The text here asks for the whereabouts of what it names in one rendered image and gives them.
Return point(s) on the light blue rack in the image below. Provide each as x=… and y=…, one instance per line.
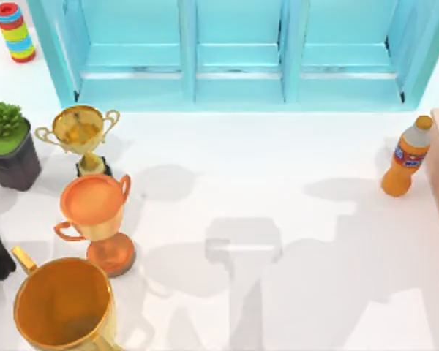
x=238, y=58

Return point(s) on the copper orange trophy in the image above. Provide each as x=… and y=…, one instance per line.
x=91, y=208

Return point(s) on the gold trophy with black base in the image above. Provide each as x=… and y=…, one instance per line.
x=77, y=128

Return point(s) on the orange bottle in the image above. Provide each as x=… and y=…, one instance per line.
x=406, y=161

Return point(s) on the large gold trophy cup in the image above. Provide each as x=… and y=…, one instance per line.
x=64, y=303

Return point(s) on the green plant in grey pot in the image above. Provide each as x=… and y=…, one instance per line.
x=11, y=153

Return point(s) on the stack of coloured rings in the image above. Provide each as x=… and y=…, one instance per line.
x=15, y=33

